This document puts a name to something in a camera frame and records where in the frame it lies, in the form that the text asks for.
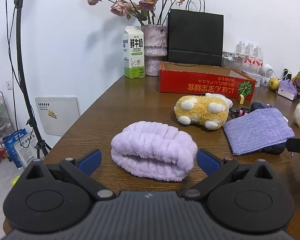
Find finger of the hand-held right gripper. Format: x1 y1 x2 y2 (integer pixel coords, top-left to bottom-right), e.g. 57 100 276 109
285 137 300 156

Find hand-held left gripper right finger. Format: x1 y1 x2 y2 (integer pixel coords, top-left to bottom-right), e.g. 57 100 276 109
182 149 277 201

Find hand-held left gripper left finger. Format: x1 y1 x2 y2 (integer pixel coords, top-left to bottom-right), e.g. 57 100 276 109
25 149 115 201

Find black hair dryer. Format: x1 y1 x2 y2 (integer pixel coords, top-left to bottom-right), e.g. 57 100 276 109
250 102 287 155

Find purple knitted cloth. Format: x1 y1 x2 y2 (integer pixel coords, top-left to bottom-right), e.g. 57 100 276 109
222 107 295 156

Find yellow white plush alpaca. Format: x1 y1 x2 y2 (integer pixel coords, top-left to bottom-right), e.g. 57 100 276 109
174 93 233 130

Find black cable pink tie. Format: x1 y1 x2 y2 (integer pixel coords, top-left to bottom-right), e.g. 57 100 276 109
229 106 253 119

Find red cardboard box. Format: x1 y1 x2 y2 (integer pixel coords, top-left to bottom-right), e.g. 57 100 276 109
159 61 256 101

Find purple tissue bag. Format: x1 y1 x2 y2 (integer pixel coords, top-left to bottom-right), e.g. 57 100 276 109
277 80 298 101

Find colourful snack packet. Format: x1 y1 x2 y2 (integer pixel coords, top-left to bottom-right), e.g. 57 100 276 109
291 71 300 91

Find green apple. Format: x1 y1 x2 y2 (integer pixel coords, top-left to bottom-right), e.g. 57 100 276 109
268 78 281 91

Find white printed bag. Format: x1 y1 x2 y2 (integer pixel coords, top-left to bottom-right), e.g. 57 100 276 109
14 132 45 170

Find white printed tin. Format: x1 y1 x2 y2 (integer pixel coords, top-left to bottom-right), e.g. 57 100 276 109
247 72 262 88

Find small white fan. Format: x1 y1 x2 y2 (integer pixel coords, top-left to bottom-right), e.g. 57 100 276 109
261 63 275 77

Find blue white bag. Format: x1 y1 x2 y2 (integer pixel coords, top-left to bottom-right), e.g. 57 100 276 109
2 128 28 157

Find clear water bottle red label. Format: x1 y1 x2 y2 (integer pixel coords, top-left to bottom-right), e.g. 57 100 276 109
244 42 255 70
252 45 264 73
235 40 247 68

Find white flat box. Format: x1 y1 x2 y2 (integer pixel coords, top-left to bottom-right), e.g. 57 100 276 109
222 51 248 61

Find white green milk carton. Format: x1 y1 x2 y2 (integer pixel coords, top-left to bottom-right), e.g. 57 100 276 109
122 26 146 79

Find pink mottled vase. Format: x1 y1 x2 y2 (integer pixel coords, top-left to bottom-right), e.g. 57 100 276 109
140 24 168 76

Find black paper bag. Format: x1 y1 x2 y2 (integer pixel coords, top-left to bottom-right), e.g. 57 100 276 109
167 0 224 67

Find black light stand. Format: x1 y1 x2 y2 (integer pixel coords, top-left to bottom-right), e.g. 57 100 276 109
5 0 52 161

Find dried pink roses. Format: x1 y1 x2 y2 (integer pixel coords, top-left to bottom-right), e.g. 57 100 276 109
87 0 186 27

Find white wall panel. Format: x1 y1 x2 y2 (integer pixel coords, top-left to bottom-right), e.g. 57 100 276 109
35 96 81 137

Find metal wire rack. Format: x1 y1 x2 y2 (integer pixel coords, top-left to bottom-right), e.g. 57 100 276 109
0 91 13 161

